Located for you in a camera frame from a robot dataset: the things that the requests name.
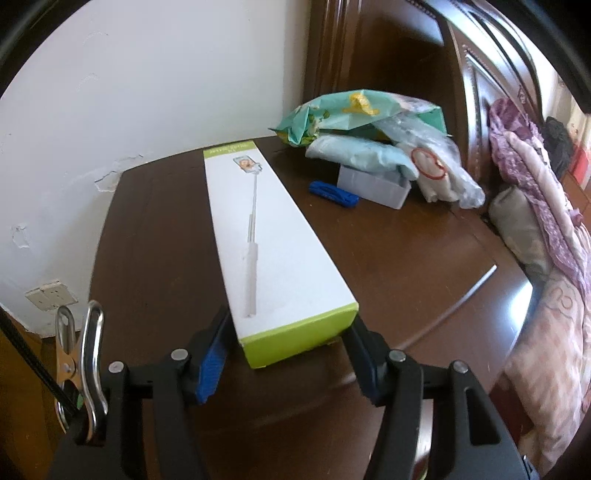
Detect white plastic box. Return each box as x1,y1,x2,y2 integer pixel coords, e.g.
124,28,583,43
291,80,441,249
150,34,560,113
337,165,411,210

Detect mint green plastic package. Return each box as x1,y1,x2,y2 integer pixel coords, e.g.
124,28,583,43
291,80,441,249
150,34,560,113
272,89,448,148

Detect brown wooden nightstand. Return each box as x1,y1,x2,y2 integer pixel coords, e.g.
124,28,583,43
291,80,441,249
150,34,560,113
88,136,546,480

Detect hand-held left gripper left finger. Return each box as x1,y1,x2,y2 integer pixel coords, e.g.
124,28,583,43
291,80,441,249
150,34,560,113
46,307,232,480

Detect light blue face mask bundle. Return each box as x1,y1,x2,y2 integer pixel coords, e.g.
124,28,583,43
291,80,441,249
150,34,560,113
305,135,421,181

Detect silver metal clip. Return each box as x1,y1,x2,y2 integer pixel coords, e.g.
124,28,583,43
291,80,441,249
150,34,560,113
55,300,109,446

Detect white glove with red hem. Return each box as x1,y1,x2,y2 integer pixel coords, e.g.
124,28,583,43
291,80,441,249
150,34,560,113
411,148,462,204

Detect grey pillow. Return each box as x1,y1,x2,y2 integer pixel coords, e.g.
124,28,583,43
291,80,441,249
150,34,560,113
488,187,555,278

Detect pink quilt with purple lace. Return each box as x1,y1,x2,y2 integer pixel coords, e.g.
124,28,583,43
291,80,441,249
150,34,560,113
487,97,591,287

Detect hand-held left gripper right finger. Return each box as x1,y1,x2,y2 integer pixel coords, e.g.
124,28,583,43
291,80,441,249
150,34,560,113
342,318,539,480

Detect white wall socket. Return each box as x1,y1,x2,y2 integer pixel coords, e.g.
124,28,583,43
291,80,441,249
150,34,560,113
24,279,79,313

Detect black cable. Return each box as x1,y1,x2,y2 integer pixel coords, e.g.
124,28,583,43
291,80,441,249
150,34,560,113
0,307,79,416

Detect long white box green ends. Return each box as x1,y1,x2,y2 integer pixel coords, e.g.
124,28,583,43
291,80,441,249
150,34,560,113
203,140,359,370

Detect brown wooden bed headboard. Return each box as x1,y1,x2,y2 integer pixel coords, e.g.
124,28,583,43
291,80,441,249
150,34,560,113
302,0,555,185

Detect dark clothing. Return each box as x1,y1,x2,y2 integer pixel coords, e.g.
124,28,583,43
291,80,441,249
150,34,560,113
542,116,573,178

